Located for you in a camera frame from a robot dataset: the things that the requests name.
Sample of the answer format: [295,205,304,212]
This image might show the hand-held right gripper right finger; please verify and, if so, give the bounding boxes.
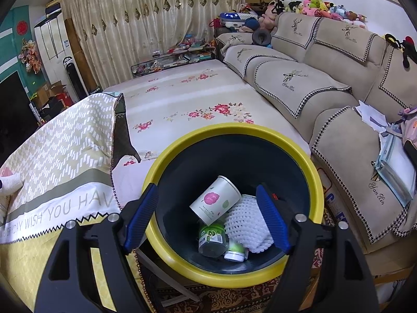
[256,184,380,313]

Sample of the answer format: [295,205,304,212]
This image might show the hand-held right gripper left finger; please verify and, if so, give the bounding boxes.
[34,183,160,313]

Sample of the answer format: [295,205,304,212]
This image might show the white foam net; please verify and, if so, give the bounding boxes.
[223,195,276,253]

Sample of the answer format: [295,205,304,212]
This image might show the green and white drink bottle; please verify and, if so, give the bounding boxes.
[224,239,250,263]

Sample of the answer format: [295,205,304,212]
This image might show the green label plastic jar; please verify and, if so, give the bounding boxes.
[198,219,229,257]

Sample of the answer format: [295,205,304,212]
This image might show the cream paper cup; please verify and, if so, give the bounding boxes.
[189,175,242,226]

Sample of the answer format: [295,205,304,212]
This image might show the yellow rimmed dark bin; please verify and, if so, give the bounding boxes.
[142,123,324,289]

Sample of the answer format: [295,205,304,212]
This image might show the printed cardboard box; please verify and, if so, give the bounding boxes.
[316,166,349,229]

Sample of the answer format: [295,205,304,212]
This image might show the patterned red rug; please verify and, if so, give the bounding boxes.
[140,209,329,313]

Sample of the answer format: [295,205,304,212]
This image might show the yellow patterned tablecloth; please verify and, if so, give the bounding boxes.
[0,93,142,313]

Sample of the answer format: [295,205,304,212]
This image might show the floral bed sheet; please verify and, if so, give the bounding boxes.
[102,60,311,209]

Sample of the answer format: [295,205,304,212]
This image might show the clear plastic document bags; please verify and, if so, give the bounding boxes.
[375,134,417,207]

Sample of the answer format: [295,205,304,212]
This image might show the beige sofa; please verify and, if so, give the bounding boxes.
[215,12,417,255]

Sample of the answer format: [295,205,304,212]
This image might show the white papers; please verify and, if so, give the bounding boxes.
[354,100,391,134]

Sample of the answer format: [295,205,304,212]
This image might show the open cardboard boxes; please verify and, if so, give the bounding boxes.
[33,81,74,111]

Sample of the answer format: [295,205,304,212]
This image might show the cluttered low glass stand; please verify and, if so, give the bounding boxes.
[130,34,217,77]

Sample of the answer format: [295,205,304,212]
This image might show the black television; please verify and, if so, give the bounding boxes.
[0,70,40,167]

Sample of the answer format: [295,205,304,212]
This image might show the grey neck pillow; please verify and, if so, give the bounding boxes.
[252,28,272,48]

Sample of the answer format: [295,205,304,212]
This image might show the artificial flower decoration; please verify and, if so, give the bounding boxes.
[18,39,43,74]

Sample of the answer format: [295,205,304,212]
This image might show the beige embroidered curtain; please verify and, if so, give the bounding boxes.
[60,0,248,88]

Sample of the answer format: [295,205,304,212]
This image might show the blue star print bag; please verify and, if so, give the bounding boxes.
[219,12,258,28]

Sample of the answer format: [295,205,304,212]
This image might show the black and red plush toy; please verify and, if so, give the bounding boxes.
[384,33,417,69]

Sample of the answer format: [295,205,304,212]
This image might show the row of plush toys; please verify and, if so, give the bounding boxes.
[259,0,369,30]

